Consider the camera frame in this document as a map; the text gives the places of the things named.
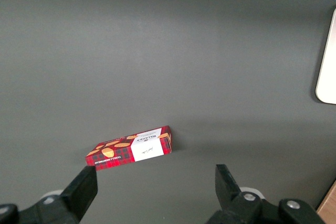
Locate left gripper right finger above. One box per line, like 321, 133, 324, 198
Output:
206, 164, 282, 224

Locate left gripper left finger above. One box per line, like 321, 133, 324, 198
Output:
20, 165, 99, 224

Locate cream plastic tray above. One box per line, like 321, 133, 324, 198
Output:
314, 7, 336, 105

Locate red tartan shortbread box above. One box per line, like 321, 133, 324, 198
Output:
84, 125, 173, 172

